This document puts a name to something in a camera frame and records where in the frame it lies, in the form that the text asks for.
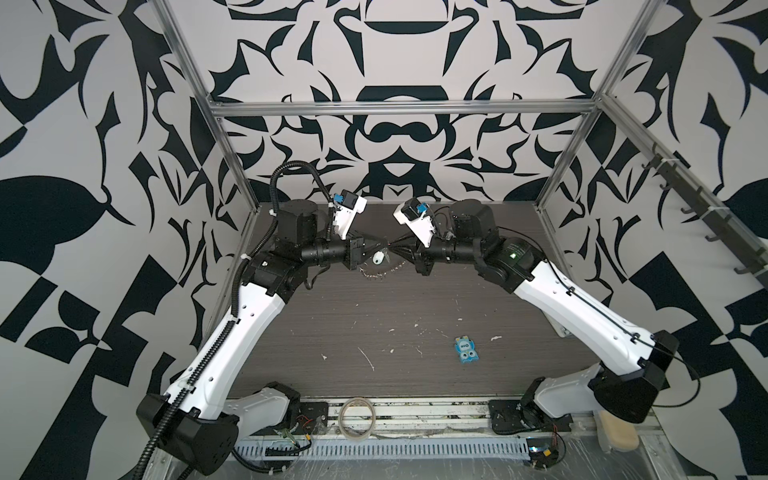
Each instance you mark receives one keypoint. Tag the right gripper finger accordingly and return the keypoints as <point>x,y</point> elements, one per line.
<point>406,243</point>
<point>407,254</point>

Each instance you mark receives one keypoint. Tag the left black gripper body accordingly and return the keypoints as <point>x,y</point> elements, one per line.
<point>351,252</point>

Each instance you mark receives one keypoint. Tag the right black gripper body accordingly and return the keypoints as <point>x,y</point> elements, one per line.
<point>423,257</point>

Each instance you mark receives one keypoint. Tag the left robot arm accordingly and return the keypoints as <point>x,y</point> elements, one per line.
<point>195,420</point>

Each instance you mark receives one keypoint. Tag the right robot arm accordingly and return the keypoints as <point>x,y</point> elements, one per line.
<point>632,362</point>

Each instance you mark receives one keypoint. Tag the white rectangular device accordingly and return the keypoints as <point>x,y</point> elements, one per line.
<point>559,329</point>

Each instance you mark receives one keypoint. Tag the clear tape roll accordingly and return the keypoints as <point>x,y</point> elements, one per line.
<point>356,419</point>

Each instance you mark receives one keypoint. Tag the small green circuit board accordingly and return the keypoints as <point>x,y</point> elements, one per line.
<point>545,453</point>

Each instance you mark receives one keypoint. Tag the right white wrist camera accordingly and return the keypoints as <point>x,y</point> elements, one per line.
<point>414,214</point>

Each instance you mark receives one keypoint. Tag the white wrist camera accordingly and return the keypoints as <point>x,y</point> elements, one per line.
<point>414,214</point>
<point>346,206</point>

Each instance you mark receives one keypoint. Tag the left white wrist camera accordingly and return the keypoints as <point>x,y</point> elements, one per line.
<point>346,206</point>

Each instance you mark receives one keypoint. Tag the blue owl keychain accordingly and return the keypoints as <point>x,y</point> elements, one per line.
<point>466,350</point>

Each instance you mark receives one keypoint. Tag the aluminium frame crossbar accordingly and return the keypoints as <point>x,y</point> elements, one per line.
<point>412,107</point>

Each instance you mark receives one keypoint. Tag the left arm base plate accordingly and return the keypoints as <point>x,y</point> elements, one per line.
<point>305,417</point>

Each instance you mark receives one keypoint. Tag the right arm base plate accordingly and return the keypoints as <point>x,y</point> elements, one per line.
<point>510,417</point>

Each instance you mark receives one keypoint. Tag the white perforated cable duct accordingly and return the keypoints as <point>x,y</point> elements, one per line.
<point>514,449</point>

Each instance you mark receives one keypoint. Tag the black wall hook rail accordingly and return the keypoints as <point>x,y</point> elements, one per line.
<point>701,204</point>

